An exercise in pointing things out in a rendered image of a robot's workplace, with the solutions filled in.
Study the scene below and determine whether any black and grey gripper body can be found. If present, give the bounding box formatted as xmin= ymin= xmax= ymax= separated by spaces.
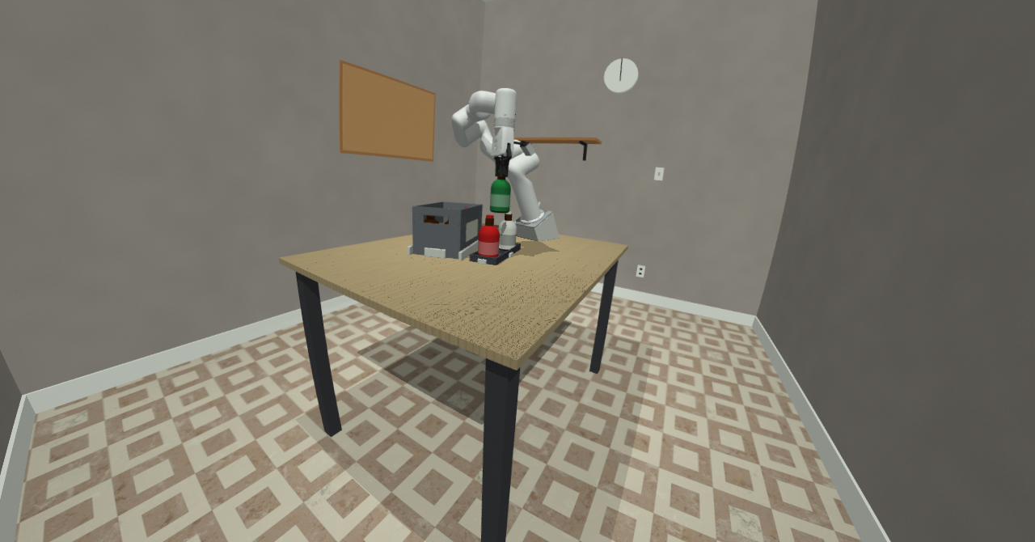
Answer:
xmin=491 ymin=125 xmax=514 ymax=157

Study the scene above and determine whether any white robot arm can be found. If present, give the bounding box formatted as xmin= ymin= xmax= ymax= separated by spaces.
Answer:
xmin=452 ymin=88 xmax=544 ymax=224

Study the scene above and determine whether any green bottle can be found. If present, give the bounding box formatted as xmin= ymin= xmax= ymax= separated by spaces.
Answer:
xmin=490 ymin=170 xmax=511 ymax=213

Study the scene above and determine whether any red bottle with pale label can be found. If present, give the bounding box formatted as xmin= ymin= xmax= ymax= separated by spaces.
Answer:
xmin=478 ymin=215 xmax=500 ymax=258

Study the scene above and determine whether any white bottle with grey label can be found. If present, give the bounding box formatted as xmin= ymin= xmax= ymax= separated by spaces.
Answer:
xmin=499 ymin=211 xmax=518 ymax=251

